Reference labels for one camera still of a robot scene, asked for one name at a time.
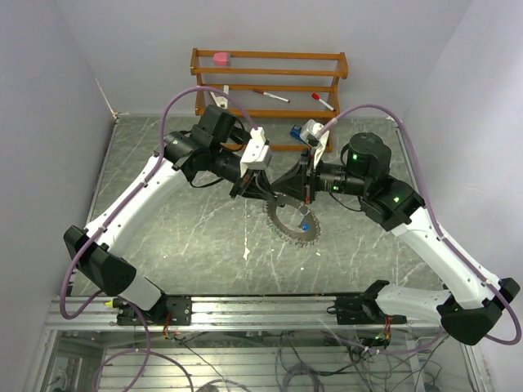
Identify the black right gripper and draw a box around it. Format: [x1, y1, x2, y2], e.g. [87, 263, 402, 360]
[270, 146, 369, 205]

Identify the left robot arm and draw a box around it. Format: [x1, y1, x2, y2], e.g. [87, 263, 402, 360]
[64, 105, 271, 324]

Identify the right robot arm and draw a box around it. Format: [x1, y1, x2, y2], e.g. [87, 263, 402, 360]
[264, 132, 521, 345]

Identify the blue stapler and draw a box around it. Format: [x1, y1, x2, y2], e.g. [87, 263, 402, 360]
[289, 126, 302, 140]

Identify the white plastic clamp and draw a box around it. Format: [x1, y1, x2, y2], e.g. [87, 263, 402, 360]
[209, 85, 229, 109]

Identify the red white marker pen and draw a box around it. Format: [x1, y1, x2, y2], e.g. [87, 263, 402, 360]
[253, 88, 291, 104]

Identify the red capped white marker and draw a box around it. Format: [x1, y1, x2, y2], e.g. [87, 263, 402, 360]
[311, 93, 335, 111]

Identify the wooden shelf rack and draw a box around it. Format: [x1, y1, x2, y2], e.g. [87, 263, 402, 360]
[190, 47, 349, 152]

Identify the pink eraser block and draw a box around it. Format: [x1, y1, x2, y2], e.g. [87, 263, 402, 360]
[212, 51, 230, 67]

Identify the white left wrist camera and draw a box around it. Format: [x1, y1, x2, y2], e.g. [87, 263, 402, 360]
[239, 127, 272, 176]

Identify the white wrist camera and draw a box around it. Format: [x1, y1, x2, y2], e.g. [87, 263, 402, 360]
[239, 127, 272, 176]
[300, 119, 329, 168]

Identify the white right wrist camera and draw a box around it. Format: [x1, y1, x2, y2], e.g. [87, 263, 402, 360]
[300, 119, 329, 168]

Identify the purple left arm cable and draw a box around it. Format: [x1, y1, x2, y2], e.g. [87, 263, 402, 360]
[60, 86, 261, 320]

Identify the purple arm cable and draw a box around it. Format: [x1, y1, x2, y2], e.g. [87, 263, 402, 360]
[60, 86, 261, 320]
[316, 103, 523, 345]

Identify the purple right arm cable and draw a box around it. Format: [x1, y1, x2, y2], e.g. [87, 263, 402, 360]
[316, 103, 523, 345]

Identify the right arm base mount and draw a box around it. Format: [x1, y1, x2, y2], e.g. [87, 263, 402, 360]
[326, 280, 408, 325]

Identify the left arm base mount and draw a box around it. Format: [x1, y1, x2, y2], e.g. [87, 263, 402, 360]
[110, 294, 193, 326]

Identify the purple cable loop below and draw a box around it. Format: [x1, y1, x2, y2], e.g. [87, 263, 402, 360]
[92, 314, 193, 392]

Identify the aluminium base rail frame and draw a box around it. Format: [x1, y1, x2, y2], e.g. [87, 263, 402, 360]
[42, 292, 477, 332]

